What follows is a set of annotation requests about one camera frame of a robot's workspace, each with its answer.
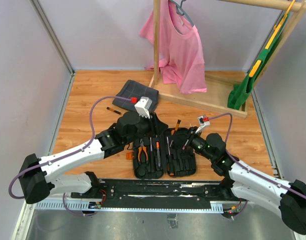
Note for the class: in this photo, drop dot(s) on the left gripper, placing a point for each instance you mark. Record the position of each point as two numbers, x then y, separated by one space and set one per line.
157 127

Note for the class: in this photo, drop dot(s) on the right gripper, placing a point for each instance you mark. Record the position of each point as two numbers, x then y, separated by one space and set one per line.
190 137

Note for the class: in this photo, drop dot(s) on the small black screwdriver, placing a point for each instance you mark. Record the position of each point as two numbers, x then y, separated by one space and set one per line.
113 110
176 127

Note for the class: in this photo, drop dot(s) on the orange utility knife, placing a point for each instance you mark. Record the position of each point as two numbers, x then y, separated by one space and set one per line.
158 154

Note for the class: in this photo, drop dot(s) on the orange handled pliers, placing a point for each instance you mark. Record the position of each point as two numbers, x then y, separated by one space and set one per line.
142 155

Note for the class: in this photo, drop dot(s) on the claw hammer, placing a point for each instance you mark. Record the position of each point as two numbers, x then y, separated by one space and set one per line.
152 158

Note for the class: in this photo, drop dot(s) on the black plastic tool case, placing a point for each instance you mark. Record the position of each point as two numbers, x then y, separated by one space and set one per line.
184 161

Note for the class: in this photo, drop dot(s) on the black handled nut driver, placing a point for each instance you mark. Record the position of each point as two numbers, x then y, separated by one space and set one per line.
171 170

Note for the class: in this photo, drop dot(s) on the orange black screwdriver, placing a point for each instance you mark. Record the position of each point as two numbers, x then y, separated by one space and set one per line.
180 135

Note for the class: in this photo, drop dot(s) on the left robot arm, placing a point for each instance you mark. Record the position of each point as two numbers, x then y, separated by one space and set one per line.
41 177

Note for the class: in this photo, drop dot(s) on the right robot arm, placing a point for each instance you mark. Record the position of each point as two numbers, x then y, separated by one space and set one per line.
284 198

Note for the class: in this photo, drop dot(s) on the wooden clothes rack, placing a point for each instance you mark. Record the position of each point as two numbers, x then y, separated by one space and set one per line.
221 82

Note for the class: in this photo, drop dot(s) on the grey folded cloth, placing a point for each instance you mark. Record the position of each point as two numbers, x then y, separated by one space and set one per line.
134 89

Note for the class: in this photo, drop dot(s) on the green garment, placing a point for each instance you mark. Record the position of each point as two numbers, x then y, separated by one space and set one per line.
241 92

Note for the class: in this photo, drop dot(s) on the pink t-shirt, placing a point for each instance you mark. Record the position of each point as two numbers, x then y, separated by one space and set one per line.
180 48

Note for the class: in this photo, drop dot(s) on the yellow clothes hanger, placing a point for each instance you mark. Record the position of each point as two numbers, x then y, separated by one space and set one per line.
264 53

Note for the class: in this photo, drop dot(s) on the teal clothes hanger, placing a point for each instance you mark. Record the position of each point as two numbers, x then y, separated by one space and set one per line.
184 15

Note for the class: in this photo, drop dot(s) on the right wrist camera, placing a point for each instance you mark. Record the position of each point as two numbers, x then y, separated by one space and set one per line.
204 122

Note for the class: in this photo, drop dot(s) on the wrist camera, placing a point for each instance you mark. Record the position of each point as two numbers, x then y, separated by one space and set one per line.
204 122
142 107

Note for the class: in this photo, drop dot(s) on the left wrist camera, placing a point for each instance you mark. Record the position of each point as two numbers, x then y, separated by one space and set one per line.
142 107

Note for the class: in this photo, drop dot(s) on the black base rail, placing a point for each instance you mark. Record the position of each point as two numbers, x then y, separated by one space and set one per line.
157 195

